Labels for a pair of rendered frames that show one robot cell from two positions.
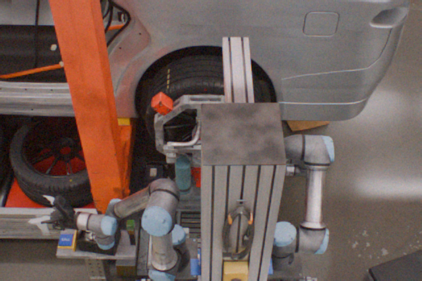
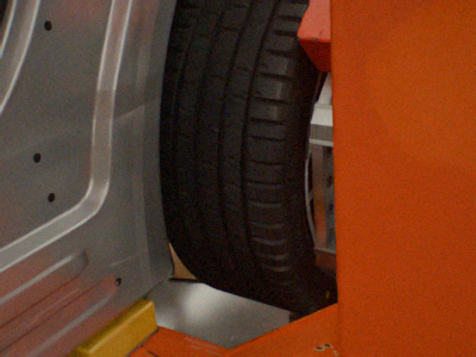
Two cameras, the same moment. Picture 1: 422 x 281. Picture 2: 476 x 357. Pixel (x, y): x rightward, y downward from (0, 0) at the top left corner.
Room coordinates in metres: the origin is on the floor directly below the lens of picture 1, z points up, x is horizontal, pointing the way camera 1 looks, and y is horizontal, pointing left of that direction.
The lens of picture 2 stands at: (1.80, 1.16, 1.32)
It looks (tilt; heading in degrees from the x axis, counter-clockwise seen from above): 24 degrees down; 305
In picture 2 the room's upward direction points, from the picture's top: 5 degrees counter-clockwise
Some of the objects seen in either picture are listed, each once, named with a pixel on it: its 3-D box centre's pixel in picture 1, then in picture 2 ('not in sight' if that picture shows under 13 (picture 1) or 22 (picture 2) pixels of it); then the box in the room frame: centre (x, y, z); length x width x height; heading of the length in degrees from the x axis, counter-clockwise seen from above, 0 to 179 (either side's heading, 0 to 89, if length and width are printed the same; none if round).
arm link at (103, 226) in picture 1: (101, 224); not in sight; (1.42, 0.45, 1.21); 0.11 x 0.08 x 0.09; 77
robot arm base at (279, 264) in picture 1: (279, 251); not in sight; (1.51, -0.34, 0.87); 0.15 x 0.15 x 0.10
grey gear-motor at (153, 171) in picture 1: (154, 190); not in sight; (2.28, 0.34, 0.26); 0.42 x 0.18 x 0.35; 0
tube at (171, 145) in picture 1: (185, 128); not in sight; (2.13, 0.13, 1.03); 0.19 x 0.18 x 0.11; 0
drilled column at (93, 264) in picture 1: (97, 264); not in sight; (1.79, 0.64, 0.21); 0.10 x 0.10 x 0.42; 0
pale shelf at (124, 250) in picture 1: (97, 244); not in sight; (1.79, 0.61, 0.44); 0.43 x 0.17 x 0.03; 90
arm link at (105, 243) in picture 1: (105, 233); not in sight; (1.44, 0.44, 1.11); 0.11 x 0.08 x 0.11; 167
